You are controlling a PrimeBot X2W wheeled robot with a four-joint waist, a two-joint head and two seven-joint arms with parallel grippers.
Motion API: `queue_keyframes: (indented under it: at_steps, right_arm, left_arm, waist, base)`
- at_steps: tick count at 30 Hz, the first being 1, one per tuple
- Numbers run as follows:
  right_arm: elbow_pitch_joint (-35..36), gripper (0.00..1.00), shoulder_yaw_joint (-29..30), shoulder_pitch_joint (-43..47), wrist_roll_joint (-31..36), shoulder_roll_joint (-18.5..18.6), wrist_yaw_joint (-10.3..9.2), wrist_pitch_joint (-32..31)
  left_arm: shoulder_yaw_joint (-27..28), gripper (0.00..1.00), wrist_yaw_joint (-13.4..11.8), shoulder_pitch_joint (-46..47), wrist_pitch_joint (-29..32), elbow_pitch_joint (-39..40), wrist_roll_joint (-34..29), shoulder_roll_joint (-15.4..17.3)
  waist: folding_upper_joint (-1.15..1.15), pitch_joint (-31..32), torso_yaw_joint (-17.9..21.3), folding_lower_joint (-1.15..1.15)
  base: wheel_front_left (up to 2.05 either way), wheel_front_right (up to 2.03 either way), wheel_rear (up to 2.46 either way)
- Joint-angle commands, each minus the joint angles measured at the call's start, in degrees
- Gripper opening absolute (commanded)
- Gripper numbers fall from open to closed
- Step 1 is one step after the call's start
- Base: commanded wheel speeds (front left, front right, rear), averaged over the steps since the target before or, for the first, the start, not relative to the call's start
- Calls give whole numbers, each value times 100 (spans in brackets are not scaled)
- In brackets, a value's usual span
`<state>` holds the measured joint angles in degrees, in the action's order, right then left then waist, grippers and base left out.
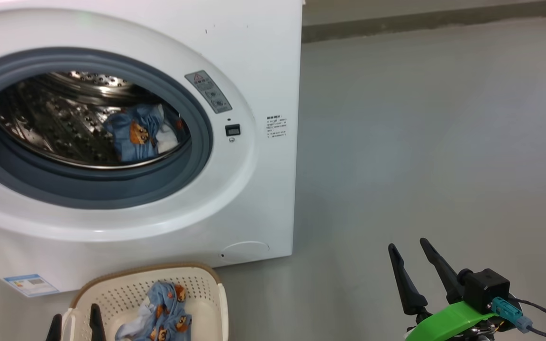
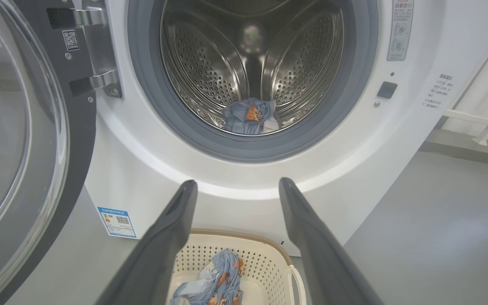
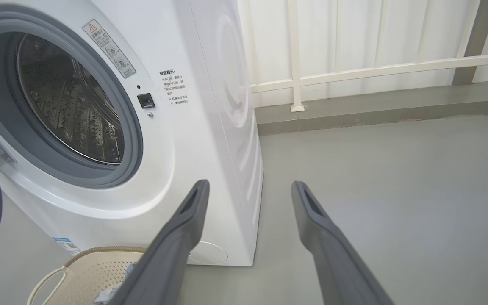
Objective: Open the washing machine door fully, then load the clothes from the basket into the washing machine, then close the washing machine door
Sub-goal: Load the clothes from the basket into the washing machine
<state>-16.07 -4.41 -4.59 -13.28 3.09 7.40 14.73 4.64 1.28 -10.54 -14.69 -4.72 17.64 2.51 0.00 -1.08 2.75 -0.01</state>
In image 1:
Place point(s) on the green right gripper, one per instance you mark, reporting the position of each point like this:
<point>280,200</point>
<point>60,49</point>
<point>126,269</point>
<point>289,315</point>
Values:
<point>448,322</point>

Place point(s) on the cream perforated laundry basket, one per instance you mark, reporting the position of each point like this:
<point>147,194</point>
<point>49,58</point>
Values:
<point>197,303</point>

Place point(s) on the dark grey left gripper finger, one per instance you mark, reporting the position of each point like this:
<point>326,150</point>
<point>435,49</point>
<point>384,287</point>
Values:
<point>55,331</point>
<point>96,327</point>

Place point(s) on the blue energy label sticker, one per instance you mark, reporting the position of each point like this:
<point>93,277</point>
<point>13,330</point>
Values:
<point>29,284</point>

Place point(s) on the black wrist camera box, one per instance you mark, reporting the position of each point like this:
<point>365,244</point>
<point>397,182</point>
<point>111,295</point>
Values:
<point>488,289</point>

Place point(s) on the white front-load washing machine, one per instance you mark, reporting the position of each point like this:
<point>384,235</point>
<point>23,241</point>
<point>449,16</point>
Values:
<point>263,189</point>

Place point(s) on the black door latch socket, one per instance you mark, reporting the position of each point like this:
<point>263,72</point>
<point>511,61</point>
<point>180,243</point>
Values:
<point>232,130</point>

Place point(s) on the blue bear print garment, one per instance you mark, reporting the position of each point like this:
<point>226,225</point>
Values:
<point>133,137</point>
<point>164,312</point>

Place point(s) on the round white filter cover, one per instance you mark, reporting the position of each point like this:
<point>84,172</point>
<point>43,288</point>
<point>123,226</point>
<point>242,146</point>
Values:
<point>244,251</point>

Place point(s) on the small printed text label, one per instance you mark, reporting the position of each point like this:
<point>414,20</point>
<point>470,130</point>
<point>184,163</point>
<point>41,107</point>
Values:
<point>276,127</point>

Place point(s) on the grey warning sticker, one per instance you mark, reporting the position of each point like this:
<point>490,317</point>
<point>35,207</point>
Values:
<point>209,92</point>

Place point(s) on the grey rubber door gasket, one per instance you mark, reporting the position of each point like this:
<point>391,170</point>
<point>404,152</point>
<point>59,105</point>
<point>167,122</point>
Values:
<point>88,189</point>

